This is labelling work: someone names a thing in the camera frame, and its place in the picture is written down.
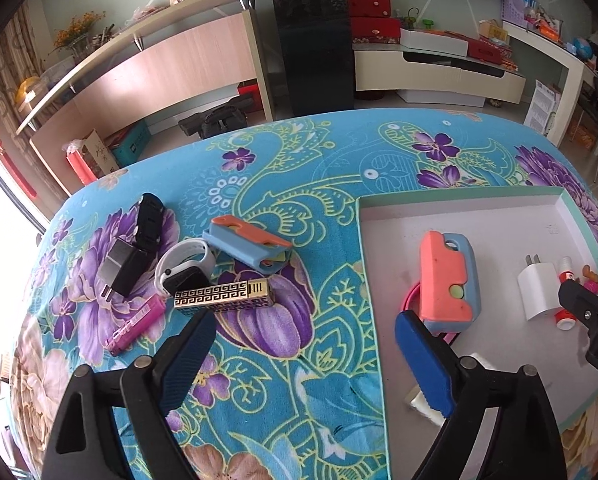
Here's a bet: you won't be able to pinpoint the red paper bag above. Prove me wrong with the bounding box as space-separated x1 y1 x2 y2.
65 130 117 186

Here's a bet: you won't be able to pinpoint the floral blue blanket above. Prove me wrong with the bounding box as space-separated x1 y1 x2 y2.
9 107 598 480

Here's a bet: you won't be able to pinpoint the patterned curtain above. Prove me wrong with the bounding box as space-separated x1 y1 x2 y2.
0 0 50 126

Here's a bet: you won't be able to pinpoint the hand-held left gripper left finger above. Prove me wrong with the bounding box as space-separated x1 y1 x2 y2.
42 304 217 480

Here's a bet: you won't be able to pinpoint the white smartwatch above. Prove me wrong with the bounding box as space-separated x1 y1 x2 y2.
155 239 216 297

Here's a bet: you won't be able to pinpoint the red gift box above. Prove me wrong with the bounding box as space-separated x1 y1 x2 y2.
350 17 402 46

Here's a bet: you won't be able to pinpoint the white hair claw clip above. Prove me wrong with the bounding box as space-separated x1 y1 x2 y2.
406 354 486 427

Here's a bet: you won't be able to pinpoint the black water dispenser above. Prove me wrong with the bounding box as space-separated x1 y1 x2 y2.
266 0 355 121

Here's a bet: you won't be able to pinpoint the white television stand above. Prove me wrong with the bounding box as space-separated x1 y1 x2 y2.
353 42 527 108

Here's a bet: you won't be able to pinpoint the teal cardboard box lid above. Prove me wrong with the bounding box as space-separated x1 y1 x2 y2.
356 186 598 480

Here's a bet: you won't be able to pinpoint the yellow flowers in vase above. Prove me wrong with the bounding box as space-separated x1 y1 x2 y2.
52 12 105 58

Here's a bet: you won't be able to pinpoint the black charger adapter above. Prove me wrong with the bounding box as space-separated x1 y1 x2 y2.
98 238 157 300

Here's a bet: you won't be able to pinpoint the flat white box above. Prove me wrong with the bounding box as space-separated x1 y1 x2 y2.
400 27 470 57

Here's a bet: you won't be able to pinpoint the coral and blue block toy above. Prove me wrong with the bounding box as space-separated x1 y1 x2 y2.
419 231 481 335

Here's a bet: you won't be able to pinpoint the red glue bottle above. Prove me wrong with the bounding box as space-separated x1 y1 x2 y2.
554 256 580 331

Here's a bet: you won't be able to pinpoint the pink wristband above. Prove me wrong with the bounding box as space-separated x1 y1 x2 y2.
401 282 460 346

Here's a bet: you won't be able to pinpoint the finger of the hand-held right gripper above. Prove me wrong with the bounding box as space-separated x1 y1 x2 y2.
559 282 598 331

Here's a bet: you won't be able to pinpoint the black floor appliance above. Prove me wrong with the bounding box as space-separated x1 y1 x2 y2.
178 102 252 138

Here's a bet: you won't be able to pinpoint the magenta lighter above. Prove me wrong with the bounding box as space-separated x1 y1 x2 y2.
104 294 166 357

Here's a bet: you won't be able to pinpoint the yellow round container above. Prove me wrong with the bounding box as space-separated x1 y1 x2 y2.
16 76 42 106

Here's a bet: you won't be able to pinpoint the red hanging decoration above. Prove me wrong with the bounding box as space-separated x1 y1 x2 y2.
0 90 37 198

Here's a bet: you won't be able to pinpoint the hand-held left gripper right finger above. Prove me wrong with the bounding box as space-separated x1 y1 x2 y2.
395 310 564 480

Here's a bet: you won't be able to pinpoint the gold patterned lighter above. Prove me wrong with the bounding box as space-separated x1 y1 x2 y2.
173 279 275 313

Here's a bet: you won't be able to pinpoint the white desk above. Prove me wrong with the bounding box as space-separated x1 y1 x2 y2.
501 20 598 148

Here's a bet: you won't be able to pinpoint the stack of flat red boxes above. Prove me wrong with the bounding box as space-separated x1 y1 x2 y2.
468 37 520 68

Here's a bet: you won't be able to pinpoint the white charger plug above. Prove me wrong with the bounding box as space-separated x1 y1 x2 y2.
517 254 572 322

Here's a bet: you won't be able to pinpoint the slim blue orange toy knife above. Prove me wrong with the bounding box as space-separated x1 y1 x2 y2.
202 215 294 275

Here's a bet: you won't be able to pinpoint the wooden bar counter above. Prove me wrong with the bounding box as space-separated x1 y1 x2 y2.
15 0 275 196

